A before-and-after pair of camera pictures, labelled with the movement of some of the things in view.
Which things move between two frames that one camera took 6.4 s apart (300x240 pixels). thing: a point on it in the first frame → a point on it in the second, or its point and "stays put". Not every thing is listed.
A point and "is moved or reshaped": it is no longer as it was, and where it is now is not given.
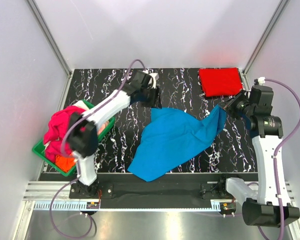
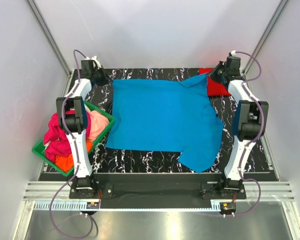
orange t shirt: [66, 163] stays put
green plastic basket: [39, 149] stays put
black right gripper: [233, 100] → [212, 75]
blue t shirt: [172, 138] is moved or reshaped
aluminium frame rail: [46, 191] stays put
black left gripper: [155, 102] → [106, 79]
